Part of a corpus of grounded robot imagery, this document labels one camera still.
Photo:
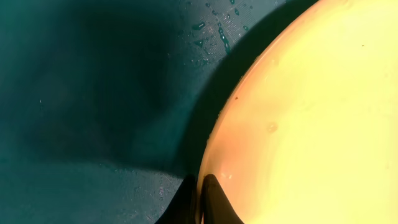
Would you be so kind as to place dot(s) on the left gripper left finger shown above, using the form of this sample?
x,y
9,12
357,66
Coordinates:
x,y
182,207

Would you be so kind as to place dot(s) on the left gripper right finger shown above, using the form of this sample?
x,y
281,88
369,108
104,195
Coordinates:
x,y
215,205

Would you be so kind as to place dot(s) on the yellow-green plate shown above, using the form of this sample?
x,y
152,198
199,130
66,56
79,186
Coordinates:
x,y
309,135

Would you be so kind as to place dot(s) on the teal plastic tray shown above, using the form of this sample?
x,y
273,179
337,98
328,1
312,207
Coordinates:
x,y
107,105

